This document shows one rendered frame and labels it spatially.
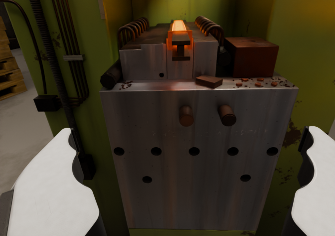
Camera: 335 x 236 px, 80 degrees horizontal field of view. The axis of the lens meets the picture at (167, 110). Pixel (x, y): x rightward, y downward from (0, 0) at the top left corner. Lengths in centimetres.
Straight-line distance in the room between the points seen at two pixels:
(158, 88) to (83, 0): 31
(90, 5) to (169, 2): 39
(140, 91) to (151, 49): 9
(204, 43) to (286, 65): 30
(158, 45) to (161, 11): 48
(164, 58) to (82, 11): 27
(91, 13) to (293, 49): 53
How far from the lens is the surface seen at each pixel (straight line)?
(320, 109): 77
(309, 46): 66
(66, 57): 63
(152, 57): 43
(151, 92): 39
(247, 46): 45
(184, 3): 90
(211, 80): 40
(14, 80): 347
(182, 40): 32
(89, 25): 60
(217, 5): 91
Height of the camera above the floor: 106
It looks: 28 degrees down
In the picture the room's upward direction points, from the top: 2 degrees counter-clockwise
